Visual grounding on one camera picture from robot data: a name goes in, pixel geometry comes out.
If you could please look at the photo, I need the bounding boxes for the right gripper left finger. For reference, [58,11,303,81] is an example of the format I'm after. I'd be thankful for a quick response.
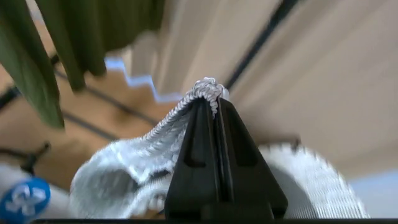
[164,98,230,219]

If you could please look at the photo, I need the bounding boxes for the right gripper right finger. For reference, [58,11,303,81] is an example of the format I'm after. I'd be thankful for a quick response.
[218,97,289,219]

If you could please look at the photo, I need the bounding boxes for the pale grey shorts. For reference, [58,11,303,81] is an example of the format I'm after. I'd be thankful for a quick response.
[68,77,231,218]

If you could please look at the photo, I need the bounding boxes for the green printed sleeveless shirt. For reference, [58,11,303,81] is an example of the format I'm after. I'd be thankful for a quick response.
[0,0,165,129]

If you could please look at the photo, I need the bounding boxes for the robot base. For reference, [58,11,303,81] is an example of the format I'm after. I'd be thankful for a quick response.
[0,141,74,223]

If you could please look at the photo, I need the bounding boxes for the white laundry basket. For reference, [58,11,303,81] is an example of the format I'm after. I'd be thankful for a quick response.
[259,141,371,218]

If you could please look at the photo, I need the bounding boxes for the black clothes rack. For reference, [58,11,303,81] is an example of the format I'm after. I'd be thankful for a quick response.
[0,0,301,141]

